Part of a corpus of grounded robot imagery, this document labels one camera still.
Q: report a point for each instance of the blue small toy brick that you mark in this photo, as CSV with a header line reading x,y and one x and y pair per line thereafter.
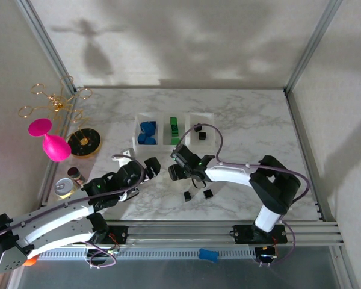
x,y
151,141

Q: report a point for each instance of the blue two-by-two toy brick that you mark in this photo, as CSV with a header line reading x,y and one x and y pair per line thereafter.
x,y
141,139

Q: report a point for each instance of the green tall two-by-two brick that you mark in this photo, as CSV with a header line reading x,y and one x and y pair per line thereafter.
x,y
174,141

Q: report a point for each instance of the black two-by-two toy brick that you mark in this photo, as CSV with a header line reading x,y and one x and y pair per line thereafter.
x,y
208,194
202,136

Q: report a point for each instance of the blue two-by-three toy brick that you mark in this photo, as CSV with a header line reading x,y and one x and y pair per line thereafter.
x,y
147,126

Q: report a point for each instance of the green two-by-four toy brick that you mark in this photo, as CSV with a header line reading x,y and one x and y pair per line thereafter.
x,y
175,131
174,121

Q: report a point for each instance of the black small toy brick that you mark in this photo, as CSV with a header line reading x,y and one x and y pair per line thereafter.
x,y
187,196
197,129

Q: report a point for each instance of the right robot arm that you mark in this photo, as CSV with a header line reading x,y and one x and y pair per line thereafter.
x,y
228,176

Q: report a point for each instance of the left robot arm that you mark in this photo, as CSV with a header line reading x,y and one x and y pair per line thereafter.
x,y
57,216

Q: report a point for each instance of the small dark-lidded jar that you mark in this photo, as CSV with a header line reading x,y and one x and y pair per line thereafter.
x,y
75,174

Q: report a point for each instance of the white divided plastic container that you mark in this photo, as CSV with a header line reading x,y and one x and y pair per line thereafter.
x,y
207,120

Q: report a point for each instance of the silver tin can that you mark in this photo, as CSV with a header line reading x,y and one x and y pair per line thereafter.
x,y
64,188

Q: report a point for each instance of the pink plastic goblet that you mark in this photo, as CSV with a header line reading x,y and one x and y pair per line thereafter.
x,y
55,147

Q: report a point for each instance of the blue bone-shaped toy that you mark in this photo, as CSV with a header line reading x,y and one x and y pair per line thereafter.
x,y
207,255

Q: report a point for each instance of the small orange object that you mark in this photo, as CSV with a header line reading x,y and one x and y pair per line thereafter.
x,y
31,261

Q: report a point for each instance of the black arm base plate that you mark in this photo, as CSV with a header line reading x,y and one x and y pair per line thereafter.
x,y
120,234
243,234

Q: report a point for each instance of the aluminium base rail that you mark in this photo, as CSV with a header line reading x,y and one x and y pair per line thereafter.
x,y
180,233

